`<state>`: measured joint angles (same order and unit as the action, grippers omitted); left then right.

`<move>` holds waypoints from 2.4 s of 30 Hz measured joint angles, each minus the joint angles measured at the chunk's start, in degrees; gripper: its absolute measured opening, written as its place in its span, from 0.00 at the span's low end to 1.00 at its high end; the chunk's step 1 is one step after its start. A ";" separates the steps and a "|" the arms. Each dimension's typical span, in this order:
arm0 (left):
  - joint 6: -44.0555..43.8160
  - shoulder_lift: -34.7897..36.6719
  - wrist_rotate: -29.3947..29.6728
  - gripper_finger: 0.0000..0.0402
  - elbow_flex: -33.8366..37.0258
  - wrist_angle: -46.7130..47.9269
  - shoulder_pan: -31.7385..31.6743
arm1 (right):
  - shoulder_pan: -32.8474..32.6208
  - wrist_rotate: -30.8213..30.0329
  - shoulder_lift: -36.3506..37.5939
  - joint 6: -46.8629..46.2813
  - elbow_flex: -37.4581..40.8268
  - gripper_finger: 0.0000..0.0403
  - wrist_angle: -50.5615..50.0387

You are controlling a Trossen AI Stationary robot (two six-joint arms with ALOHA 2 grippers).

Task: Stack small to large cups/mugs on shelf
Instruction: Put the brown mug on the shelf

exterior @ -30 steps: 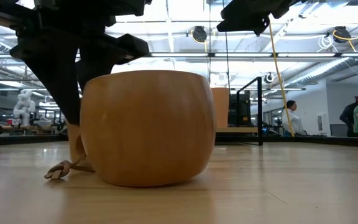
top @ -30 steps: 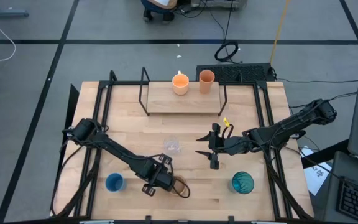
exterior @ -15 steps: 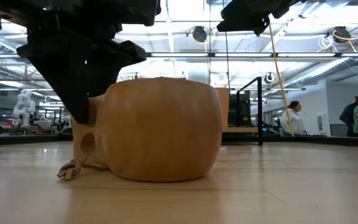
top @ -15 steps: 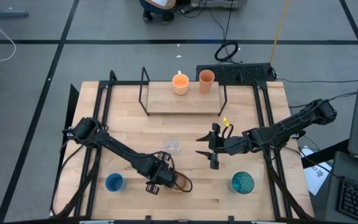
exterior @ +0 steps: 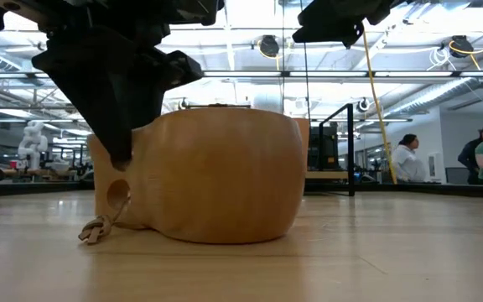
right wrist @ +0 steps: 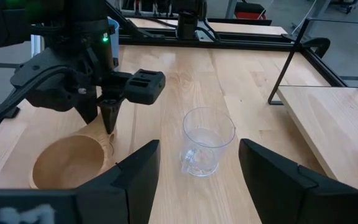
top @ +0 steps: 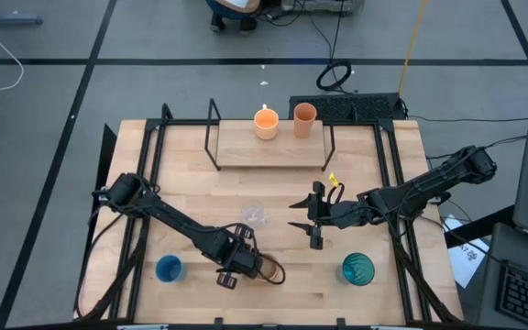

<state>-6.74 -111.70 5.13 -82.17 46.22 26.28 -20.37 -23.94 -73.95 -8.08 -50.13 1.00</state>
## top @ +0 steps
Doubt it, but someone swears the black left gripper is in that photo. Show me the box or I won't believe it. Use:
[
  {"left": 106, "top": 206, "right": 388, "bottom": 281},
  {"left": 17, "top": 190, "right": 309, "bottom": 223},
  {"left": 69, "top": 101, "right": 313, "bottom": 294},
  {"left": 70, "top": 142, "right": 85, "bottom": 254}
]
[{"left": 207, "top": 224, "right": 265, "bottom": 291}]

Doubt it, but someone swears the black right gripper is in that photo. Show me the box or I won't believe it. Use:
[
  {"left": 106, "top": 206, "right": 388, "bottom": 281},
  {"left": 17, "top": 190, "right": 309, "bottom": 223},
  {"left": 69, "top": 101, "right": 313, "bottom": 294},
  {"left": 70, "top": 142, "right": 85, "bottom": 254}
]
[{"left": 287, "top": 181, "right": 341, "bottom": 251}]

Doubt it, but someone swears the wooden cup with handle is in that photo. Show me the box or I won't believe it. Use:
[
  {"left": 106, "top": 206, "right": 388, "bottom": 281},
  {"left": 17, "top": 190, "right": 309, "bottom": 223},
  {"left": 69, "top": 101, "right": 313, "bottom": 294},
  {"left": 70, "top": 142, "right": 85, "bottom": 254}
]
[{"left": 257, "top": 254, "right": 282, "bottom": 283}]

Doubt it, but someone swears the clear plastic cup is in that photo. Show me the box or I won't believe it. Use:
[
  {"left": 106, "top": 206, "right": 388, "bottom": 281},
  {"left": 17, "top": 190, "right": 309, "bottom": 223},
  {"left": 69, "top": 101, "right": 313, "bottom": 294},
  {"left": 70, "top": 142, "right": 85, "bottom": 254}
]
[{"left": 240, "top": 204, "right": 268, "bottom": 228}]

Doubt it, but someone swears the blue plastic cup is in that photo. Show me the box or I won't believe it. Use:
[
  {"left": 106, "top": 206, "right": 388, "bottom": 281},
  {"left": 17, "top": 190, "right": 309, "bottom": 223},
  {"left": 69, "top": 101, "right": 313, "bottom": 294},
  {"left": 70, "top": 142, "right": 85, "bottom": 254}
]
[{"left": 155, "top": 254, "right": 188, "bottom": 284}]

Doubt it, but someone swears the teal faceted tumbler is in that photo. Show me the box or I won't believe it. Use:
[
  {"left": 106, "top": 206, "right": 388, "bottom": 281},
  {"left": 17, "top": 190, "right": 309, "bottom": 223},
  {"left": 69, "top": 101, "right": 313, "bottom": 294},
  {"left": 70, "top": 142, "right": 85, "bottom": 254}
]
[{"left": 336, "top": 252, "right": 377, "bottom": 288}]

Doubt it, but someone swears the tall peach plastic cup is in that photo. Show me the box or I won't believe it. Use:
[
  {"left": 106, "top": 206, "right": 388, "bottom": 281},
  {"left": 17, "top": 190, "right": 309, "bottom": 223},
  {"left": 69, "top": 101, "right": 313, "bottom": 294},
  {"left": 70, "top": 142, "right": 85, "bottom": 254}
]
[{"left": 292, "top": 102, "right": 318, "bottom": 139}]

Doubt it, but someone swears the orange mug with handle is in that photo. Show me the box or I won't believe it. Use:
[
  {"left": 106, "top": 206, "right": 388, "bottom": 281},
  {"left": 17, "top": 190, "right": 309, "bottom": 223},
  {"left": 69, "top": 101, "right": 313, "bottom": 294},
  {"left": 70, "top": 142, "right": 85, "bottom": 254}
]
[{"left": 253, "top": 104, "right": 281, "bottom": 141}]

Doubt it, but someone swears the wooden shelf with black legs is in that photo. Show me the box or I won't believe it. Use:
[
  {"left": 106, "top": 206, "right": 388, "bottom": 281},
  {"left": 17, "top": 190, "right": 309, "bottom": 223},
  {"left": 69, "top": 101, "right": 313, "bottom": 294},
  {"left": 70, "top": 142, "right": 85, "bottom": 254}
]
[{"left": 203, "top": 97, "right": 337, "bottom": 172}]

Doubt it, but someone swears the white paper sheet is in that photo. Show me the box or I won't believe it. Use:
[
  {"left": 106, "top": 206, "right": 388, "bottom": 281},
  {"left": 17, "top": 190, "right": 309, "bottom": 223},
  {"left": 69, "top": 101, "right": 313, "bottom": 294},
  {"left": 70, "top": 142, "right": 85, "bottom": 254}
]
[{"left": 441, "top": 214, "right": 492, "bottom": 290}]

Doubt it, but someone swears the person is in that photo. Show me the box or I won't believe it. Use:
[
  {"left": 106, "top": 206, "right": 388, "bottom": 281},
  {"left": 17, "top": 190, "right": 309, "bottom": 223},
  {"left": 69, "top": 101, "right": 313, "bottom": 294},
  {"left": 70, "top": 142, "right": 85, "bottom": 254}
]
[{"left": 204, "top": 0, "right": 263, "bottom": 36}]

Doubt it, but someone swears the black keyboard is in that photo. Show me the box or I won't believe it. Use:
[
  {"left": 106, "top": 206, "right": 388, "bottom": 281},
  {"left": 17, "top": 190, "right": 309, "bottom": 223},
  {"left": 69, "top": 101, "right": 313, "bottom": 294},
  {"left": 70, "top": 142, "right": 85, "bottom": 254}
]
[{"left": 495, "top": 260, "right": 528, "bottom": 330}]

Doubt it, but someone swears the grey desk leg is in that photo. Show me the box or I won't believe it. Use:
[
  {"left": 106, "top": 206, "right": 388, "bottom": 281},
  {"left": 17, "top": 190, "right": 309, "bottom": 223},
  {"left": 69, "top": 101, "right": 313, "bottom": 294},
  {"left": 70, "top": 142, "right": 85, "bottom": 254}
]
[{"left": 0, "top": 0, "right": 44, "bottom": 27}]

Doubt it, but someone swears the coiled black cable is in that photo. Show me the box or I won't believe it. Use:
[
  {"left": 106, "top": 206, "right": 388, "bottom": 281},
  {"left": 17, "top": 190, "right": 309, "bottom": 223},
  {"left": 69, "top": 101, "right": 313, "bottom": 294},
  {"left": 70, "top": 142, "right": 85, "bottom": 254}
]
[{"left": 316, "top": 60, "right": 353, "bottom": 92}]

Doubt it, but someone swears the black aluminium table frame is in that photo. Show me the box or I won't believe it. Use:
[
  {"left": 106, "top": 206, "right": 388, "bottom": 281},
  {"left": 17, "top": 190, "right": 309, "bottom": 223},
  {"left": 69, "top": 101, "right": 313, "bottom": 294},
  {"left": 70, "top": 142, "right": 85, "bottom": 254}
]
[{"left": 73, "top": 103, "right": 465, "bottom": 325}]

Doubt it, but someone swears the yellow hanging cable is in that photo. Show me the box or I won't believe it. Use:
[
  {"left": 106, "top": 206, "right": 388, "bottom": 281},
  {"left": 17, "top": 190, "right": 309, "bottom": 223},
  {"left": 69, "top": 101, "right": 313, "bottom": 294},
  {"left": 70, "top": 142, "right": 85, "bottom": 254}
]
[{"left": 397, "top": 0, "right": 429, "bottom": 95}]

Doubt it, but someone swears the grey crate with cables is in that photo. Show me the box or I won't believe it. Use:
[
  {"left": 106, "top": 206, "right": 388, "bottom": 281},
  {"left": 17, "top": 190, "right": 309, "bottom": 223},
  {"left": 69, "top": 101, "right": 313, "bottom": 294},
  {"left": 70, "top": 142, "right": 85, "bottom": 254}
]
[{"left": 263, "top": 0, "right": 366, "bottom": 17}]

